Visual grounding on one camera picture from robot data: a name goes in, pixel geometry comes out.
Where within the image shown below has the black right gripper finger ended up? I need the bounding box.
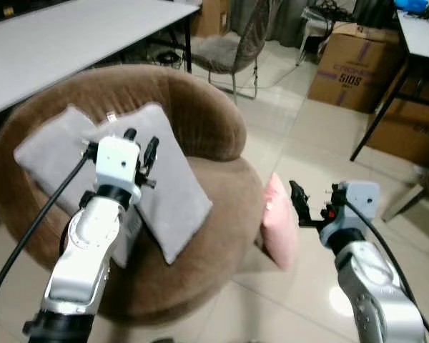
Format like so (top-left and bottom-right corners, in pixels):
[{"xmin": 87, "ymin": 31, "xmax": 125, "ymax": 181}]
[{"xmin": 289, "ymin": 180, "xmax": 312, "ymax": 221}]

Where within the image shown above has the pink velvet pillow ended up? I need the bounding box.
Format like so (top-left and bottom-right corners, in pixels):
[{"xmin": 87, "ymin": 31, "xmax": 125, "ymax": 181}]
[{"xmin": 261, "ymin": 171, "xmax": 300, "ymax": 272}]

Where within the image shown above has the grey pillow with white tag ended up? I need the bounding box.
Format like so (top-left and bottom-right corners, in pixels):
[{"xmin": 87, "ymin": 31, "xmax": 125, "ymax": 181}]
[{"xmin": 82, "ymin": 103, "xmax": 214, "ymax": 266}]

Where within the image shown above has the brown round velvet sofa chair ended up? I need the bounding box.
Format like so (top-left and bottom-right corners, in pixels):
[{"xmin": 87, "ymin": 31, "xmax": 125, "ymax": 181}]
[{"xmin": 0, "ymin": 64, "xmax": 267, "ymax": 324}]

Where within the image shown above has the plain grey pillow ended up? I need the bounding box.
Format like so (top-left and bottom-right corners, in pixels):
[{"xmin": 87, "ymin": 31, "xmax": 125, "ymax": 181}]
[{"xmin": 14, "ymin": 105, "xmax": 104, "ymax": 199}]

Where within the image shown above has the long white table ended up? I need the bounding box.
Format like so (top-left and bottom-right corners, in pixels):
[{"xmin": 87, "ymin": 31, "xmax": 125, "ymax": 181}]
[{"xmin": 0, "ymin": 0, "xmax": 202, "ymax": 121}]

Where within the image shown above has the grey fluffy seat cushion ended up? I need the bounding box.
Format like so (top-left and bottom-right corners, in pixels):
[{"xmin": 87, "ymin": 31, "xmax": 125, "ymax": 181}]
[{"xmin": 192, "ymin": 32, "xmax": 245, "ymax": 74}]

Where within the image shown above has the plain brown cardboard box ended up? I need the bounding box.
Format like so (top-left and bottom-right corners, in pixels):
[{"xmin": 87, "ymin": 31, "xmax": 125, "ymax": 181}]
[{"xmin": 365, "ymin": 64, "xmax": 429, "ymax": 169}]

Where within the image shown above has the cardboard box with purple print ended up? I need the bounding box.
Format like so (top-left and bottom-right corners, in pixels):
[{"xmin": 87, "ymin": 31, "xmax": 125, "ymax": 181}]
[{"xmin": 307, "ymin": 21, "xmax": 406, "ymax": 114}]

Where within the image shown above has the small brown cardboard box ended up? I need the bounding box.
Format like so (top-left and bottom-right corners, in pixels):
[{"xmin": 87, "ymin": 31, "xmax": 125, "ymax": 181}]
[{"xmin": 192, "ymin": 0, "xmax": 231, "ymax": 38}]

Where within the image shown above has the dark wicker chair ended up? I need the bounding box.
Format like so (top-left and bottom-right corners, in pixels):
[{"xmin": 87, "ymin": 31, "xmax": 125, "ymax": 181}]
[{"xmin": 189, "ymin": 0, "xmax": 274, "ymax": 101}]

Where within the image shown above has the white table with black legs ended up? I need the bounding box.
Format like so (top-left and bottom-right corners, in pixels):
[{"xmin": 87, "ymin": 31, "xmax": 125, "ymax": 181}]
[{"xmin": 350, "ymin": 9, "xmax": 429, "ymax": 162}]

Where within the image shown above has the blue object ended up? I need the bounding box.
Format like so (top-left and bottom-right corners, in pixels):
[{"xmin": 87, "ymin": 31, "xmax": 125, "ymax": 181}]
[{"xmin": 395, "ymin": 0, "xmax": 429, "ymax": 15}]

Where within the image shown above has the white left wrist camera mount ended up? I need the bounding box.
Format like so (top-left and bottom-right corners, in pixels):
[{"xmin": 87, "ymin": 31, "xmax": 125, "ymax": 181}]
[{"xmin": 94, "ymin": 135, "xmax": 143, "ymax": 205}]

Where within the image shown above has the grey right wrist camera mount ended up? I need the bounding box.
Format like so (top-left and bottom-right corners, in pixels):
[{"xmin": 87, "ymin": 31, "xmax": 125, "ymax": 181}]
[{"xmin": 320, "ymin": 181, "xmax": 381, "ymax": 240}]

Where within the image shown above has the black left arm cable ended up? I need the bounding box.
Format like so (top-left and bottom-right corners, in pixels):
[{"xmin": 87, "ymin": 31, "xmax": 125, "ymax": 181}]
[{"xmin": 0, "ymin": 151, "xmax": 95, "ymax": 317}]

